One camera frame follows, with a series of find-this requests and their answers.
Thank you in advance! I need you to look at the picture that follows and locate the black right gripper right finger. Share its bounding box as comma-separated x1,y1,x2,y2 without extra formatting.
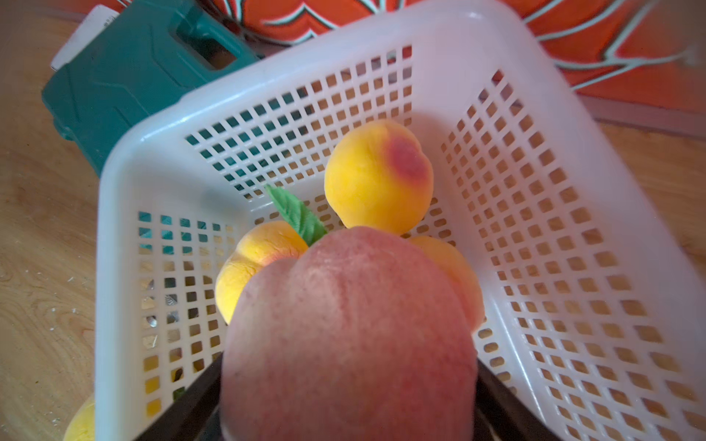
474,361,559,440

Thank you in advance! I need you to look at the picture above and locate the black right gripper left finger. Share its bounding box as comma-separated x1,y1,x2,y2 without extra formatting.
136,356,224,440

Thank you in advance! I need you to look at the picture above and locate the yellow peach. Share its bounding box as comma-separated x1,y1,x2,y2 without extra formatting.
325,119,434,236
215,220,309,325
64,395,96,441

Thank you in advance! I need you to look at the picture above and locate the orange peach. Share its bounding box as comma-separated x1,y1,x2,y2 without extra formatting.
407,236,485,333

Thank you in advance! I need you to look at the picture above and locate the pink peach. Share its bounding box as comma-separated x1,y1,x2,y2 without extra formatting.
220,227,478,440

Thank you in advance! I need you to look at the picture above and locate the white plastic basket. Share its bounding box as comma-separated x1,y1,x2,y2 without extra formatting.
95,1,705,440

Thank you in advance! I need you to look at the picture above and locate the green plastic tool case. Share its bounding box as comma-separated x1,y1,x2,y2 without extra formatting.
42,1,258,173

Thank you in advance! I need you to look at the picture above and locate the small white box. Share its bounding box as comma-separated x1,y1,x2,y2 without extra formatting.
51,5,120,71

